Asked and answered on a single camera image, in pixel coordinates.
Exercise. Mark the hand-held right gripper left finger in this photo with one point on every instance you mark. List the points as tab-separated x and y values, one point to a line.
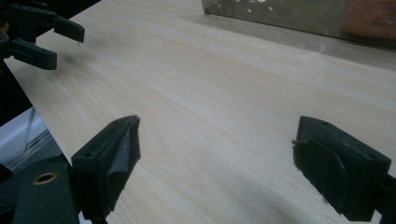
102	168

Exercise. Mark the white plastic bin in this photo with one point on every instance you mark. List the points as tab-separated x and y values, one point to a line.
12	133

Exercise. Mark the clear plastic box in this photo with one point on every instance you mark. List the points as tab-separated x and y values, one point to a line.
280	15

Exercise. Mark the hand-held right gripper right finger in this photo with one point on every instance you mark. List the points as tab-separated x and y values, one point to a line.
348	174

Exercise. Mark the pink plastic container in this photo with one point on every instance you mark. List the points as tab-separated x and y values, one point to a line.
370	18

